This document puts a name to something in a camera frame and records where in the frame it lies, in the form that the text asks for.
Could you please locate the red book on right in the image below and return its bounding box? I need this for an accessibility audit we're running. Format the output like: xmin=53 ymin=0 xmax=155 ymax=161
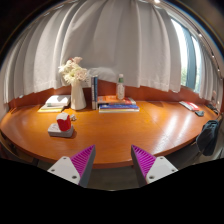
xmin=180 ymin=101 xmax=199 ymax=111

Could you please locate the orange flat book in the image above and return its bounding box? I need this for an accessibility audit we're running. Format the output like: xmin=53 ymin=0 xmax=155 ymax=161
xmin=98 ymin=95 xmax=136 ymax=105

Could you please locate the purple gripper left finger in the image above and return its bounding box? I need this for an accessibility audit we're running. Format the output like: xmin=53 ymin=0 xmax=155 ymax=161
xmin=48 ymin=145 xmax=96 ymax=187

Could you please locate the dark jacket on chair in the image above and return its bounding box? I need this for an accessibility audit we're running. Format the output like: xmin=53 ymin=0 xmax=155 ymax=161
xmin=196 ymin=120 xmax=219 ymax=156

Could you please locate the blue flat book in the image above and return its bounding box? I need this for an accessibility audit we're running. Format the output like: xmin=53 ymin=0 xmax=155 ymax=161
xmin=99 ymin=104 xmax=140 ymax=113

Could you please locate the upright grey book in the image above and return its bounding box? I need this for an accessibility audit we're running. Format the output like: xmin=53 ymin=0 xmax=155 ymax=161
xmin=91 ymin=76 xmax=95 ymax=110

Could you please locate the white flower bouquet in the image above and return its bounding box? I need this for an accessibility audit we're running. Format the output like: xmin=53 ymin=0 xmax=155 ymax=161
xmin=58 ymin=57 xmax=87 ymax=84

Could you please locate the grey power strip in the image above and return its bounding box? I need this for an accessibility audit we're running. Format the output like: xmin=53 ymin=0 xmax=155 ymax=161
xmin=48 ymin=123 xmax=74 ymax=138

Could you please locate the window frame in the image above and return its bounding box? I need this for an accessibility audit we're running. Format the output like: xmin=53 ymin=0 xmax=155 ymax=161
xmin=172 ymin=19 xmax=202 ymax=93

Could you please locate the white ceramic vase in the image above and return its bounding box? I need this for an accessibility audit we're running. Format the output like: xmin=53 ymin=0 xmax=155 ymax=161
xmin=71 ymin=81 xmax=86 ymax=110

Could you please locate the open white book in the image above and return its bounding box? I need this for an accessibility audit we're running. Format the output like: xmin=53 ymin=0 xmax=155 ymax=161
xmin=46 ymin=95 xmax=71 ymax=107

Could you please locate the upright blue book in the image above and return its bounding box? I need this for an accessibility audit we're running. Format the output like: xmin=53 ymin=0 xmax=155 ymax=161
xmin=94 ymin=76 xmax=98 ymax=110

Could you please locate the small dark object right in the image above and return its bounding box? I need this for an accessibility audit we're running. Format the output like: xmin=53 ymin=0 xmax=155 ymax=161
xmin=195 ymin=111 xmax=204 ymax=117

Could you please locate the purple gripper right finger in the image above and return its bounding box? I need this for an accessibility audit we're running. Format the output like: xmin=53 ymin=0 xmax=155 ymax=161
xmin=131 ymin=145 xmax=178 ymax=187

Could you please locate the small white crumpled object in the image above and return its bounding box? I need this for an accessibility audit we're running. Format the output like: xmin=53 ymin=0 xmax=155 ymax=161
xmin=70 ymin=114 xmax=77 ymax=121

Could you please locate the grey curtain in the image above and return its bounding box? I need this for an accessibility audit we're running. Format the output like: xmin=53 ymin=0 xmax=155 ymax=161
xmin=2 ymin=0 xmax=224 ymax=105

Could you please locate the clear water bottle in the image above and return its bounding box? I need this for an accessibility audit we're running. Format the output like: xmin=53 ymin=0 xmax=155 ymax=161
xmin=116 ymin=74 xmax=125 ymax=100

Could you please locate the yellow book under open book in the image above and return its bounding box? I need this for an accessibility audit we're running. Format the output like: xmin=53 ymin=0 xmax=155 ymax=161
xmin=38 ymin=105 xmax=64 ymax=113

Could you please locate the red and white charger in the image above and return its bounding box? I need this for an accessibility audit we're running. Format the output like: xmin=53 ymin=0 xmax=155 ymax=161
xmin=56 ymin=112 xmax=71 ymax=131

